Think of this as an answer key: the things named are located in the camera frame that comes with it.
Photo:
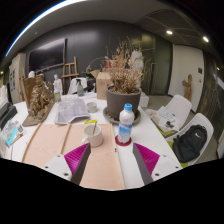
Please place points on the light wooden drawing board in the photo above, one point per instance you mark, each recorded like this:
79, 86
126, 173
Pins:
46, 140

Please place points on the black backpack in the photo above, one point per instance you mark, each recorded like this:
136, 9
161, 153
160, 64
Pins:
190, 143

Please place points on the grey plant saucer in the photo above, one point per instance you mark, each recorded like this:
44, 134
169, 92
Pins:
108, 118

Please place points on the white plaster statue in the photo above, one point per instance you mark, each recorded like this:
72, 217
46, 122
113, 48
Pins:
137, 60

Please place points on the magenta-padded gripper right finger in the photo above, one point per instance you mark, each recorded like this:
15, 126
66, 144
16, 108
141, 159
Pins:
163, 165

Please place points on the wooden wall figure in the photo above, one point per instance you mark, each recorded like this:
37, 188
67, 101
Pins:
187, 87

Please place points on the white chair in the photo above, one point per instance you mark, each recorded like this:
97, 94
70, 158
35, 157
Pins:
73, 85
203, 119
181, 105

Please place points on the loose white papers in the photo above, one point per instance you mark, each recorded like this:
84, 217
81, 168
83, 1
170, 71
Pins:
163, 118

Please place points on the open printed booklet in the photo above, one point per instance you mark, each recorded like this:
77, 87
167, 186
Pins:
71, 110

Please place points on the black desk device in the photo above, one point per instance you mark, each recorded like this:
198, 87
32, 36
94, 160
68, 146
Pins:
6, 115

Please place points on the golden stirring stick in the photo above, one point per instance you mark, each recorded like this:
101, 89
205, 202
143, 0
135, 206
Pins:
95, 128

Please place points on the yellow tag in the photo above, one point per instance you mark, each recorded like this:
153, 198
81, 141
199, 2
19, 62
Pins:
90, 122

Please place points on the white ceramic mug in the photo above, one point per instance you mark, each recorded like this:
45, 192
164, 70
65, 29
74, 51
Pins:
95, 140

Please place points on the small white figurine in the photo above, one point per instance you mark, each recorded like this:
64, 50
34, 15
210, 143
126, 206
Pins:
57, 86

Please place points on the grey pot with dried plant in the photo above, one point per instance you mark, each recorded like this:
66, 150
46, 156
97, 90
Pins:
121, 100

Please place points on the grey spray bottle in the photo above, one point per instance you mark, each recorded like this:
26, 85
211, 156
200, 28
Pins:
80, 89

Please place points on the dark wall board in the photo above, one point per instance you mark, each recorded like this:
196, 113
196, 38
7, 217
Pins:
46, 55

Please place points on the long ceiling light strip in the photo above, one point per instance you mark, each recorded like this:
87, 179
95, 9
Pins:
36, 20

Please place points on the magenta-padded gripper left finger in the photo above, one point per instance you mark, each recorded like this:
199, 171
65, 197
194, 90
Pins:
58, 165

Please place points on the white cabinet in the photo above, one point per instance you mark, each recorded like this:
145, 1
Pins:
16, 76

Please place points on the small round white tin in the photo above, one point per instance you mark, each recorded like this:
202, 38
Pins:
92, 107

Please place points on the wooden easel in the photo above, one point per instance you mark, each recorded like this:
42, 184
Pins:
66, 71

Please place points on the round ceiling light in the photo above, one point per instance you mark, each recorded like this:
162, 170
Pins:
206, 39
169, 32

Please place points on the colourful booklet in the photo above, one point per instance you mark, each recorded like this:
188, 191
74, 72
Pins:
10, 131

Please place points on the brown cardboard box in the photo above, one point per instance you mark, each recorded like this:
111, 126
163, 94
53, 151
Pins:
101, 85

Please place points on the white blue-capped drink bottle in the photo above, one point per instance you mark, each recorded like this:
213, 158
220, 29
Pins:
126, 123

